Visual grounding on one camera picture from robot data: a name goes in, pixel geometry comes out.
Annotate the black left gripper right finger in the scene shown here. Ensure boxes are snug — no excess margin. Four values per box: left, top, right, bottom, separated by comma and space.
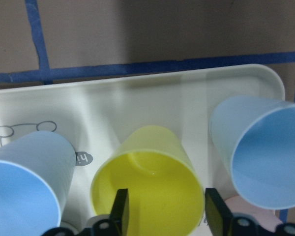
205, 188, 233, 236

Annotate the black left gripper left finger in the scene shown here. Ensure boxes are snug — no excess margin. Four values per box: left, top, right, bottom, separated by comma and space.
110, 189, 129, 236

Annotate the yellow plastic cup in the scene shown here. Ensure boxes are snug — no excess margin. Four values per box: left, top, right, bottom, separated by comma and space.
90, 125, 204, 236

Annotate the pink plastic cup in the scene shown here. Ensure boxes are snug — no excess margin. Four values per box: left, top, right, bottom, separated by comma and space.
225, 196, 283, 232

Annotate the blue plastic cup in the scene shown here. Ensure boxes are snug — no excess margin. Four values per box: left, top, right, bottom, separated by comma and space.
0, 131, 76, 231
209, 95, 295, 209

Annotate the cream plastic tray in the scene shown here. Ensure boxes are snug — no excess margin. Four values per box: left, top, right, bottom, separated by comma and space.
0, 64, 285, 231

